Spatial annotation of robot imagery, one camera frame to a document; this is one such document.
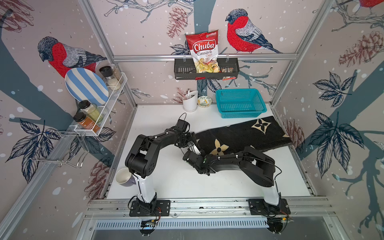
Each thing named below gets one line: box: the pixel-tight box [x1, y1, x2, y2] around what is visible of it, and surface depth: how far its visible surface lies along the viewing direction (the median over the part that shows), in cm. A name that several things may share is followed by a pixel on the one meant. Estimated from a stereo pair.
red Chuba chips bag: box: [185, 29, 221, 73], surface depth 83 cm
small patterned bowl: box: [197, 95, 212, 108], surface depth 124 cm
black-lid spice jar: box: [99, 65, 121, 91], surface depth 82 cm
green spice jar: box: [78, 100, 104, 123], surface depth 67 cm
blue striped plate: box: [65, 67, 110, 106], surface depth 73 cm
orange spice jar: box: [73, 112, 101, 133], surface depth 63 cm
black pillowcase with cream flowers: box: [195, 116, 293, 156], surface depth 102 cm
